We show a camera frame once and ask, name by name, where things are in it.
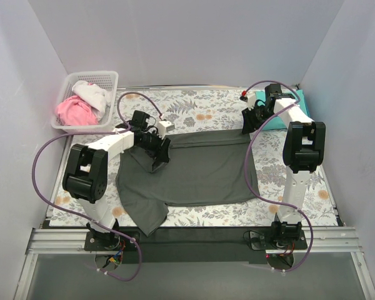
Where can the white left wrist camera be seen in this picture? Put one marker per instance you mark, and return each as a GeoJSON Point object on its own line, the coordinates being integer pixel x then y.
{"type": "Point", "coordinates": [164, 127]}

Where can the white crumpled t-shirt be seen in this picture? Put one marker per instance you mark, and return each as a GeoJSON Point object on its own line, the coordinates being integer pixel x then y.
{"type": "Point", "coordinates": [97, 97]}

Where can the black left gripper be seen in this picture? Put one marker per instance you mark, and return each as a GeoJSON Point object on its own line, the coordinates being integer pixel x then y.
{"type": "Point", "coordinates": [161, 150]}

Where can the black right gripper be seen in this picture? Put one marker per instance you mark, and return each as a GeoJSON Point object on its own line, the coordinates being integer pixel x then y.
{"type": "Point", "coordinates": [250, 116]}

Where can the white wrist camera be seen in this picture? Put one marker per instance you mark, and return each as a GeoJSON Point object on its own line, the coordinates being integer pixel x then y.
{"type": "Point", "coordinates": [164, 127]}
{"type": "Point", "coordinates": [249, 100]}

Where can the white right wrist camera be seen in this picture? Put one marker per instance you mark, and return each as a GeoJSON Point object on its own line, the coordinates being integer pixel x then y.
{"type": "Point", "coordinates": [249, 100]}

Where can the pink crumpled t-shirt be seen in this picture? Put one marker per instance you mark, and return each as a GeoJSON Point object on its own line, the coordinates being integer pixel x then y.
{"type": "Point", "coordinates": [73, 111]}

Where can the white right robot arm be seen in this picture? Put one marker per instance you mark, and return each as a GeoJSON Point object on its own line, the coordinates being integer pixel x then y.
{"type": "Point", "coordinates": [302, 154]}

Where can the white plastic laundry basket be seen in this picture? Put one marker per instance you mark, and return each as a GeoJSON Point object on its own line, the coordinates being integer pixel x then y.
{"type": "Point", "coordinates": [107, 80]}

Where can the folded teal t-shirt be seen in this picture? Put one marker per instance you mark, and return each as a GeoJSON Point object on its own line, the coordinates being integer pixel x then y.
{"type": "Point", "coordinates": [280, 121]}

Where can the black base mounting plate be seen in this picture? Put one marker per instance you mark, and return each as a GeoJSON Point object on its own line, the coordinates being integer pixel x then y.
{"type": "Point", "coordinates": [200, 244]}

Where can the dark grey t-shirt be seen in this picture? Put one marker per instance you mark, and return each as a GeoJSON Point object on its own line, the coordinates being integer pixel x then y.
{"type": "Point", "coordinates": [206, 168]}

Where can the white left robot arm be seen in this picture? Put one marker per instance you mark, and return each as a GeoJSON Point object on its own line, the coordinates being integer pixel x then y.
{"type": "Point", "coordinates": [86, 173]}

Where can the aluminium frame rail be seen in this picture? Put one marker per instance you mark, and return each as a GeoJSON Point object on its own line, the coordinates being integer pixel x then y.
{"type": "Point", "coordinates": [196, 263]}

